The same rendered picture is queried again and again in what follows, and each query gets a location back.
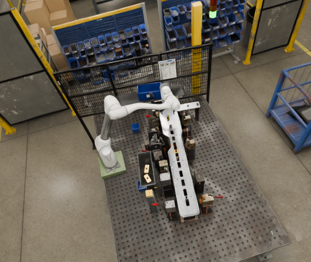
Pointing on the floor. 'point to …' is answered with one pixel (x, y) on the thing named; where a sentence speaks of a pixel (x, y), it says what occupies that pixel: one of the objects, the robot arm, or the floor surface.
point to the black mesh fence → (140, 80)
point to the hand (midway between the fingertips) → (168, 114)
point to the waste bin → (249, 25)
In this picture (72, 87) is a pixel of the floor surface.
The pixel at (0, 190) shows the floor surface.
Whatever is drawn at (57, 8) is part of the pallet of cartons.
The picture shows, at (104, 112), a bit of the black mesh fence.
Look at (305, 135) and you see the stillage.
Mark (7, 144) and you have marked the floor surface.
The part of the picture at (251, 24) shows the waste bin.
